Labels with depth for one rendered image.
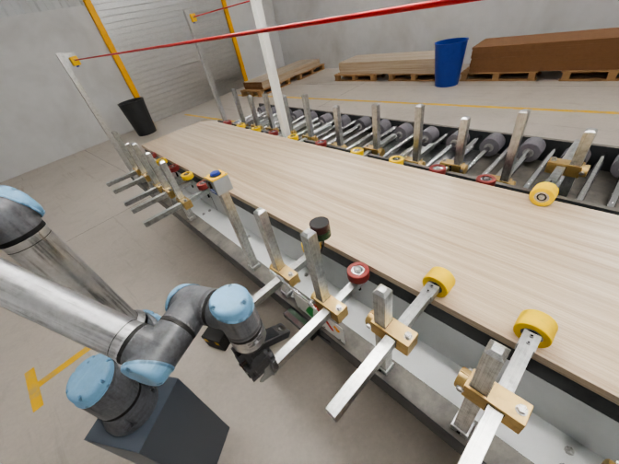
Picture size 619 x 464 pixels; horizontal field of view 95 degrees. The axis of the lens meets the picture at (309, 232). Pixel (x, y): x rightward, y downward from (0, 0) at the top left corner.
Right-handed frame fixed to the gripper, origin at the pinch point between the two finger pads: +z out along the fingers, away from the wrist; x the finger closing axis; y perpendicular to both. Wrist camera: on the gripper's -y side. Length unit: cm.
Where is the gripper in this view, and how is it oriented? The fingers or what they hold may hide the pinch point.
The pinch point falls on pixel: (274, 369)
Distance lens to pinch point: 97.5
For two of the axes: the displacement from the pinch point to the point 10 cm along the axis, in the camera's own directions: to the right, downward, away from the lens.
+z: 1.6, 7.8, 6.1
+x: 6.8, 3.6, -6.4
